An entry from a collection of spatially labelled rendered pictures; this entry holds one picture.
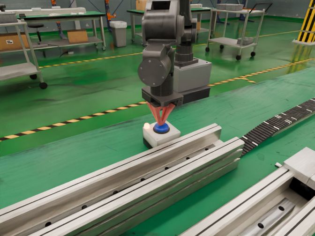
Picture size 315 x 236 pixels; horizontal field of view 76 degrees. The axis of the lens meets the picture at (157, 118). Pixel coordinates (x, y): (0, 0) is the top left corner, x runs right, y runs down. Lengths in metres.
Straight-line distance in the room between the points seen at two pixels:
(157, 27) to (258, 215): 0.41
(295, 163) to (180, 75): 0.58
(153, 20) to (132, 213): 0.37
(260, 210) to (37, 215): 0.40
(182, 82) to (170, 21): 0.51
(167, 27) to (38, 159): 0.48
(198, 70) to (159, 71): 0.58
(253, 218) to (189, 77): 0.66
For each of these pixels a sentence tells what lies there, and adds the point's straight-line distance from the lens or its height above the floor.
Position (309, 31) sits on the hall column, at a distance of 6.93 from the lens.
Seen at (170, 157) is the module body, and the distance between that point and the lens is 0.48.
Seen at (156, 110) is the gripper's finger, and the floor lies 0.92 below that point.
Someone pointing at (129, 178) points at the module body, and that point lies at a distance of 0.45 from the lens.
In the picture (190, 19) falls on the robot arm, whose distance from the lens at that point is 0.90.
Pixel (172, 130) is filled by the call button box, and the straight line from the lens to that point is 0.57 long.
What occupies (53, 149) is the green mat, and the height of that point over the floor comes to 0.78.
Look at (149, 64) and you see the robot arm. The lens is 0.40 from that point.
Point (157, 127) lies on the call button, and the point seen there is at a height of 0.85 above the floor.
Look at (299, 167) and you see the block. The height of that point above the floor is 0.87.
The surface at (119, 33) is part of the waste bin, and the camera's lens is 5.39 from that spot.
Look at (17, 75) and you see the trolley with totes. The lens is 3.21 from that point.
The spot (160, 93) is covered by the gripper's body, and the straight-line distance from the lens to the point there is 0.49.
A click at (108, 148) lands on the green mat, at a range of 0.62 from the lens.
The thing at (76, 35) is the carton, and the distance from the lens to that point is 5.14.
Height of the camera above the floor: 1.17
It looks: 32 degrees down
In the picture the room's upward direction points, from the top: straight up
